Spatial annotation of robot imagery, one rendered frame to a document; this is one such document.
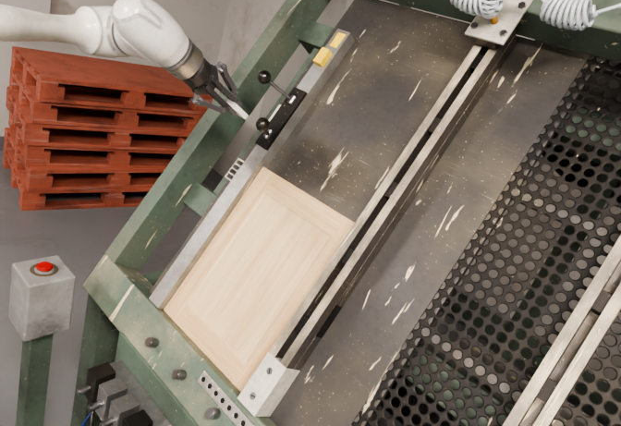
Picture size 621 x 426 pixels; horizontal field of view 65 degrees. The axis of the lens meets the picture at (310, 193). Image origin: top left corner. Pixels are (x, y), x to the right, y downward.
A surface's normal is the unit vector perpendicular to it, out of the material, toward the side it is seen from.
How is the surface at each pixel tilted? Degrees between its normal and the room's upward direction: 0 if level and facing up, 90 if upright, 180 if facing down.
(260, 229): 60
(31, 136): 90
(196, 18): 90
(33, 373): 90
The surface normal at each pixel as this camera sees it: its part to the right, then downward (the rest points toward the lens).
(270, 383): -0.44, -0.37
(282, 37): 0.70, 0.43
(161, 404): -0.66, 0.09
